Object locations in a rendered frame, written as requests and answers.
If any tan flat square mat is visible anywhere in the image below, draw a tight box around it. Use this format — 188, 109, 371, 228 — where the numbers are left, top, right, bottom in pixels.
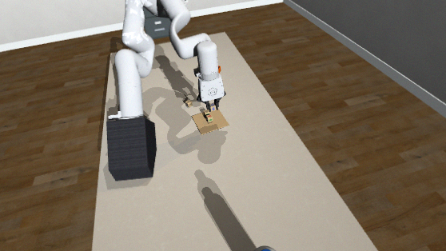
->
192, 109, 229, 135

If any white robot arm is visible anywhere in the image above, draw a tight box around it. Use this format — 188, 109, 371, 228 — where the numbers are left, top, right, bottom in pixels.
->
109, 0, 219, 121

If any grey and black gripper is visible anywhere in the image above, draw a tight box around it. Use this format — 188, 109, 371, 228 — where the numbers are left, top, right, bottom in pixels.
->
197, 74, 226, 112

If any grey bottle with blue cap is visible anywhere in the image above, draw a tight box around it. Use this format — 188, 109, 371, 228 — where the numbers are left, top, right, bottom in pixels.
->
254, 245, 276, 251

